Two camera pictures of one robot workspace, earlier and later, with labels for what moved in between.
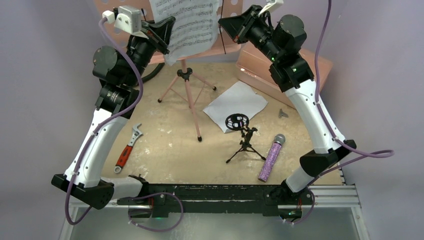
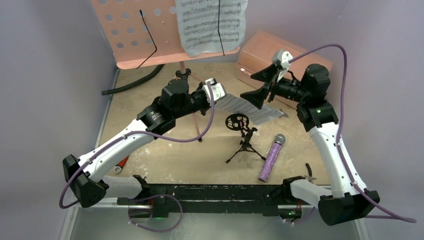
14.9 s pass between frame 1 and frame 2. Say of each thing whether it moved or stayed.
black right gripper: moved
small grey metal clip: stayed
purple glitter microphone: stayed
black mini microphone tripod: stayed
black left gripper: moved
